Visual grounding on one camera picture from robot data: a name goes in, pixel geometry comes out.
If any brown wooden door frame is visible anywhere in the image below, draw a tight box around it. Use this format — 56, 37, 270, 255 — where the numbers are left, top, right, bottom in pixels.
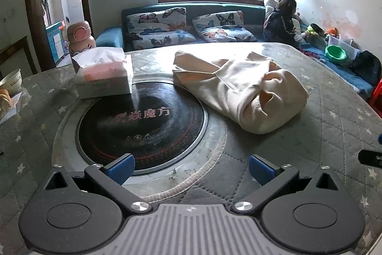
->
23, 0, 94, 72

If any green plastic bowl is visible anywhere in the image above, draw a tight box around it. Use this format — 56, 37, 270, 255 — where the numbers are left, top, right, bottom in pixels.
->
325, 45, 347, 63

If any pink water bottle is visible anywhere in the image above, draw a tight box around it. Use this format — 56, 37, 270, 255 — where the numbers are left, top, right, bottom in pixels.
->
66, 20, 96, 57

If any large butterfly print pillow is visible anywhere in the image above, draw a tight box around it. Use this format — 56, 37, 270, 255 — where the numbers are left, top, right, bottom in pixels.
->
125, 8, 197, 51

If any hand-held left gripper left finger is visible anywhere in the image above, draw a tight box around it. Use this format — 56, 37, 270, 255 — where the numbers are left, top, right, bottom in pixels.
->
43, 153, 153, 213

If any white tissue box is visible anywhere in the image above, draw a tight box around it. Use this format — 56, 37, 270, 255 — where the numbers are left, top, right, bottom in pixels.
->
71, 47, 134, 99

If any white ceramic bowl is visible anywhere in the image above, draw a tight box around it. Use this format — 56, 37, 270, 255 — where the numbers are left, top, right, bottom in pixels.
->
0, 68, 23, 96

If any cream fleece garment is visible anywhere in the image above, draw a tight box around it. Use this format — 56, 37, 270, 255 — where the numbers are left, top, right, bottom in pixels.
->
172, 50, 310, 135

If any round black induction cooktop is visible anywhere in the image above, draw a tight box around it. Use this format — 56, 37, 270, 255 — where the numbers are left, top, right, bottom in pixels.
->
74, 80, 209, 177

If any blue patterned mat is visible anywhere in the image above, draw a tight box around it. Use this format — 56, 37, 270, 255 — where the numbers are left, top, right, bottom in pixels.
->
298, 40, 375, 100

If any green and yellow toy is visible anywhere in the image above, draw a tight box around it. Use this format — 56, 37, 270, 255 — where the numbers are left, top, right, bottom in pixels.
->
304, 23, 325, 38

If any blue cardboard box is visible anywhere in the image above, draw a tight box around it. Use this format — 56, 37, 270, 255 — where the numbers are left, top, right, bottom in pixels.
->
46, 20, 71, 63

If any red plastic stool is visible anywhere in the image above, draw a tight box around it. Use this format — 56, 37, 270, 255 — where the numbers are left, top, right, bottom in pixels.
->
367, 79, 382, 119

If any clear plastic storage box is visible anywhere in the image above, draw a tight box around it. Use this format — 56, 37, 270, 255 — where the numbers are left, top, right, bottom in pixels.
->
327, 35, 363, 60

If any black backpack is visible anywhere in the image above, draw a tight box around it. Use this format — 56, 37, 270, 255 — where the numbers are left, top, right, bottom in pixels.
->
350, 50, 382, 87

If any small butterfly print pillow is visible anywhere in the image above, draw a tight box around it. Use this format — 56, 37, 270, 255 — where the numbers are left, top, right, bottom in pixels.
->
192, 11, 258, 43

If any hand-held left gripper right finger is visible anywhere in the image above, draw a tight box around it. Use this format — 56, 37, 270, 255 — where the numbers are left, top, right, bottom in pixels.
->
233, 154, 341, 213

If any teal sofa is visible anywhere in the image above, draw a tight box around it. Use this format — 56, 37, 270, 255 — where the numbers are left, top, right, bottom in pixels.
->
95, 2, 267, 52

